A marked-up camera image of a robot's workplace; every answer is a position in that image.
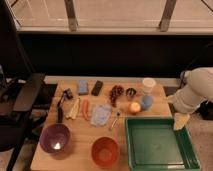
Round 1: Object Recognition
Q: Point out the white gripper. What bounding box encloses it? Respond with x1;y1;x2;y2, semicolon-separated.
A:
167;87;201;131

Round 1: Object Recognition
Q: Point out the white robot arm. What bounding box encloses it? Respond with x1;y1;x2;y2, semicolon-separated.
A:
167;67;213;131

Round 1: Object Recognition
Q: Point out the red bowl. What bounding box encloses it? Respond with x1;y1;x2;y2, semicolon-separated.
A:
91;137;120;168

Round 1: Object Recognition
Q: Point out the purple bowl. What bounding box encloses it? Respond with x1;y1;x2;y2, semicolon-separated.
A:
39;123;70;154

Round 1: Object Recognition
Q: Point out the green plastic tray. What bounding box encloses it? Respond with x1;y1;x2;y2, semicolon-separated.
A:
125;118;201;171

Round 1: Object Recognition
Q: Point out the blue cup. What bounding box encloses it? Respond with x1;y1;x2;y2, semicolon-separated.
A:
140;95;153;110

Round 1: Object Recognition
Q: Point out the white cup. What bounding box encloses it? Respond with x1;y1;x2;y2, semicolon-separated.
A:
142;78;156;94

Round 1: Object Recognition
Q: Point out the apple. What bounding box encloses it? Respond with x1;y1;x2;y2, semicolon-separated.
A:
128;102;141;115

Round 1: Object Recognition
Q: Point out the small metal cup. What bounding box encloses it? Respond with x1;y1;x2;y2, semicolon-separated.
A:
126;88;137;100

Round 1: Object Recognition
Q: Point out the metal spoon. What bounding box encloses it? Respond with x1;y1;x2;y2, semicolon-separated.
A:
109;112;120;131

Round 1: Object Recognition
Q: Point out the light blue cloth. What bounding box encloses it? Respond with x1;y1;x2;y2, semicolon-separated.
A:
90;104;112;127

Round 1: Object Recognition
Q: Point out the black rectangular block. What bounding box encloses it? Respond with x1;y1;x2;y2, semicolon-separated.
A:
91;81;103;96

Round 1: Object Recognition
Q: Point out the orange carrot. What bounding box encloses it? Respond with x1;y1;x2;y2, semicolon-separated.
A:
82;100;89;121

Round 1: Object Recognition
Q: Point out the wooden table board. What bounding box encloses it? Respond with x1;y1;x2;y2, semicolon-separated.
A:
30;81;172;171

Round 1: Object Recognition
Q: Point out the blue sponge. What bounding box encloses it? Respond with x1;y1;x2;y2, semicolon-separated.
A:
78;80;89;95

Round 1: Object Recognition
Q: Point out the black office chair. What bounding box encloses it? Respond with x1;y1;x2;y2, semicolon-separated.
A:
0;0;46;171

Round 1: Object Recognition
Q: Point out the black handled spatula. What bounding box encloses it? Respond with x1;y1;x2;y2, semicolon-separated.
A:
57;95;65;123

